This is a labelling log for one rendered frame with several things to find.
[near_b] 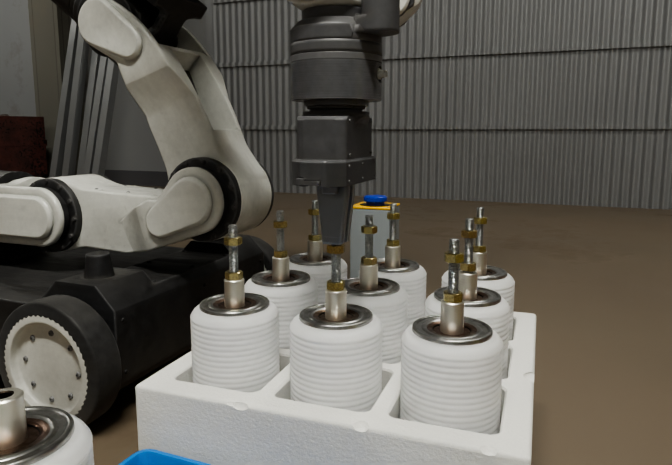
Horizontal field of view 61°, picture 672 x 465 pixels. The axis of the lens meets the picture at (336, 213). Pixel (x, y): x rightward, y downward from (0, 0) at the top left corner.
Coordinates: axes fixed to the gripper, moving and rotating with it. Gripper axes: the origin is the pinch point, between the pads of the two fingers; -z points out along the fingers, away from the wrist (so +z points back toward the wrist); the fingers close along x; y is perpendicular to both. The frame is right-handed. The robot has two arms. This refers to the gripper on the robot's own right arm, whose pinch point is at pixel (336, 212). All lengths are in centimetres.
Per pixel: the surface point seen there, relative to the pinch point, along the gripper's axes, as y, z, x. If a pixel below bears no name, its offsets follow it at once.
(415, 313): 3.6, -16.5, -21.1
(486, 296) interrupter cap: 13.7, -10.6, -12.4
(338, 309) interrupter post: 0.6, -9.7, 0.9
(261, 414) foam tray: -4.6, -18.5, 7.7
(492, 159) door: -15, -9, -313
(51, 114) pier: -361, 21, -301
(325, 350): 0.7, -12.6, 4.6
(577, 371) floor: 26, -36, -57
